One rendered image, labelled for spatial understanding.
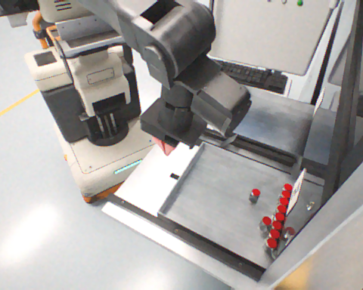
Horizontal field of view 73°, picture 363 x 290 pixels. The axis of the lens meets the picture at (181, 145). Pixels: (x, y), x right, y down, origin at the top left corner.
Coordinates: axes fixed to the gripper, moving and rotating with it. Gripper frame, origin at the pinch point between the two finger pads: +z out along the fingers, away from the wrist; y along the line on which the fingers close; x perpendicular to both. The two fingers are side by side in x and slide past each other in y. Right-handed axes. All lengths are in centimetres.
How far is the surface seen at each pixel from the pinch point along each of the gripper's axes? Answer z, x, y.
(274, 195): 15.9, 14.3, 26.2
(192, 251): 18.4, -8.5, 13.7
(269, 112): 17, 48, 17
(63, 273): 117, -23, -37
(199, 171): 19.5, 12.4, 5.7
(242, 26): 12, 89, -11
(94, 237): 116, 0, -35
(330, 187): -15.9, -4.6, 22.8
